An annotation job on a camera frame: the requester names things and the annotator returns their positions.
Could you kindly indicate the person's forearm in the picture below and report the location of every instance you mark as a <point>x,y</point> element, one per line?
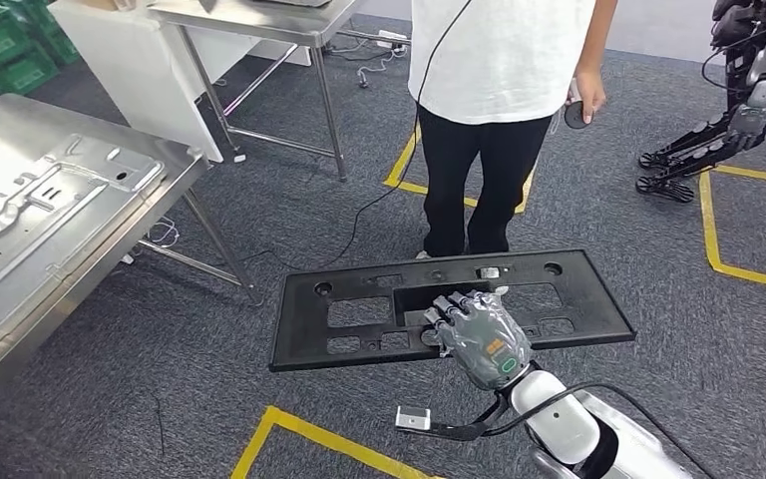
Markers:
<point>598,33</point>

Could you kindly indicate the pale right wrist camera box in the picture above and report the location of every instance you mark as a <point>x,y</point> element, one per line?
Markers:
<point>413,418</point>

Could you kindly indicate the person's hand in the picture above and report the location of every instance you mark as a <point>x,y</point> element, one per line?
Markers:
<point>591,89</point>

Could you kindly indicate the stainless steel workbench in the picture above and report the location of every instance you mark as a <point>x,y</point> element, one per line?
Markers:
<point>0,119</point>

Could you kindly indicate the stainless steel table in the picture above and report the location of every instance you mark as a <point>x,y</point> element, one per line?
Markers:
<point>270,20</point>

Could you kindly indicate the person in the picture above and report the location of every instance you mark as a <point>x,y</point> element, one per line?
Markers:
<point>502,59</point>

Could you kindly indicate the black round remote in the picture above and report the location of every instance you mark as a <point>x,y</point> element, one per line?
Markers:
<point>574,118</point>

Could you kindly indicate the white board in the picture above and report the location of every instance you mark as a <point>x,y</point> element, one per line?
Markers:
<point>138,73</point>

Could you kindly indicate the stamped silver metal panel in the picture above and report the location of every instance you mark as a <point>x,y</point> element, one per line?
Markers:
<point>59,218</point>

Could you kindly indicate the black wrist camera mount bracket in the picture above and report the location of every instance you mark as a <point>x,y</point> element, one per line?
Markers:
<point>456,433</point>

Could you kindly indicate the long black plastic panel part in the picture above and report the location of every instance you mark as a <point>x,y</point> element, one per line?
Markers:
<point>304,330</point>

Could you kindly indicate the yellow floor tape square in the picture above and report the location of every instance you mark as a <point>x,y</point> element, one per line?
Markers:
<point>330,439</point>

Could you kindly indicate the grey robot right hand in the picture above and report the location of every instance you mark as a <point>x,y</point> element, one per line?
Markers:
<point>489,344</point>

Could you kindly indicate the white power strip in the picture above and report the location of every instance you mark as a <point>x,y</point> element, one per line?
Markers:
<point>393,38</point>

